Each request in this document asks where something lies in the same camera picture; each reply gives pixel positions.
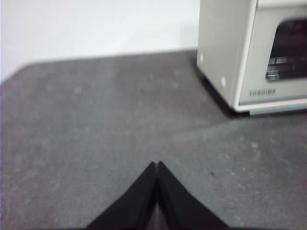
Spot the cream Toshiba toaster oven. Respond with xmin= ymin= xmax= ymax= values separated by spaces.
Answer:
xmin=196 ymin=0 xmax=307 ymax=118

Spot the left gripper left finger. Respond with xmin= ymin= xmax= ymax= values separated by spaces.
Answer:
xmin=86 ymin=161 xmax=158 ymax=230

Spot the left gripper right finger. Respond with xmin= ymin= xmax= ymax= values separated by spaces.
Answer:
xmin=156 ymin=161 xmax=231 ymax=230

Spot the silver crumb tray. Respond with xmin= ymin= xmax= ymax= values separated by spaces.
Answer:
xmin=248 ymin=104 xmax=307 ymax=117

